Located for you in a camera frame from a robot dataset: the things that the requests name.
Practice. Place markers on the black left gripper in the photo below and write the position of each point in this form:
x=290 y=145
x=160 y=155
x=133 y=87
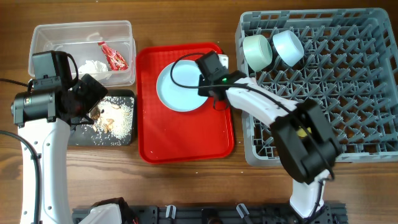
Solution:
x=94 y=94

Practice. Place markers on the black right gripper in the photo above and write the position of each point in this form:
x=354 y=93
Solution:
x=202 y=90

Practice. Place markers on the white napkin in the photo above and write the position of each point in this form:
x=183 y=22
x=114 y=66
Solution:
x=98 y=70

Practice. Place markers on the food scraps and rice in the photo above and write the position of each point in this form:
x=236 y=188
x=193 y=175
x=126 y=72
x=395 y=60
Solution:
x=115 y=121

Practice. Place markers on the light blue plate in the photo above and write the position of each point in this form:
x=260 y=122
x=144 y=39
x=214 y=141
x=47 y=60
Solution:
x=174 y=97

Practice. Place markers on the red snack wrapper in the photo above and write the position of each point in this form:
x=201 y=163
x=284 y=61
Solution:
x=114 y=58

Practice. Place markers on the mint green bowl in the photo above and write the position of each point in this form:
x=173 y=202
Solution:
x=257 y=52

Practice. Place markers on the light blue bowl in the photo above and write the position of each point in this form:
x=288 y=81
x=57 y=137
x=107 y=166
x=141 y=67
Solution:
x=289 y=47

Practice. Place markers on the yellow plastic cup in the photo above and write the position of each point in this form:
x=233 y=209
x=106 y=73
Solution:
x=302 y=133

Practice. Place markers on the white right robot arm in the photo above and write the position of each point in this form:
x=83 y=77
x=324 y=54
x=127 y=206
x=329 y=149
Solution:
x=304 y=139

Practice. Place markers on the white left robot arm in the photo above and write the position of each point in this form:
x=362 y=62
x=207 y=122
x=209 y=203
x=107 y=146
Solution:
x=55 y=103

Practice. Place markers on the black food waste tray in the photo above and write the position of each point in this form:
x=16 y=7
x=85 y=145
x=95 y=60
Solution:
x=124 y=137

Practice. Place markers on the grey dishwasher rack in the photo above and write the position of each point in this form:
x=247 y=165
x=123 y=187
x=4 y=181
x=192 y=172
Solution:
x=349 y=68

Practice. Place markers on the clear plastic bin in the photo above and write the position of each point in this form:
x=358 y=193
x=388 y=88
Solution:
x=80 y=39

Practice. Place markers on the red serving tray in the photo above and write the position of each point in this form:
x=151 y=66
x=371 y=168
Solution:
x=166 y=136

